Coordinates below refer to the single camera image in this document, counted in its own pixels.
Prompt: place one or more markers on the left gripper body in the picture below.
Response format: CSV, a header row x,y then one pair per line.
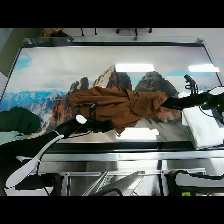
x,y
101,126

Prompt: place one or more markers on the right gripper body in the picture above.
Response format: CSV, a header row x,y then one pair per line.
x,y
175,103

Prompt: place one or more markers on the brown shirt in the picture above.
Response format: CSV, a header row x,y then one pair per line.
x,y
116,106

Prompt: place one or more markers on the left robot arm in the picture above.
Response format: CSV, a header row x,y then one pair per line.
x,y
31,145

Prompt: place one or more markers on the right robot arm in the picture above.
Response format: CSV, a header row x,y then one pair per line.
x,y
203,98

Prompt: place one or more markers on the white garment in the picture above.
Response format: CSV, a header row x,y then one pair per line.
x,y
203,128

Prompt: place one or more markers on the office chair base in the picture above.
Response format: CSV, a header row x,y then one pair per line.
x,y
135,31

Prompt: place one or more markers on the dark green garment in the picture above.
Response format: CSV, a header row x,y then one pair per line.
x,y
18,120

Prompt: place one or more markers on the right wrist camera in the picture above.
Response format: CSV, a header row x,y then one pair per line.
x,y
191,84

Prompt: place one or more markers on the silver frame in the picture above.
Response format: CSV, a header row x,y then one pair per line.
x,y
133,157

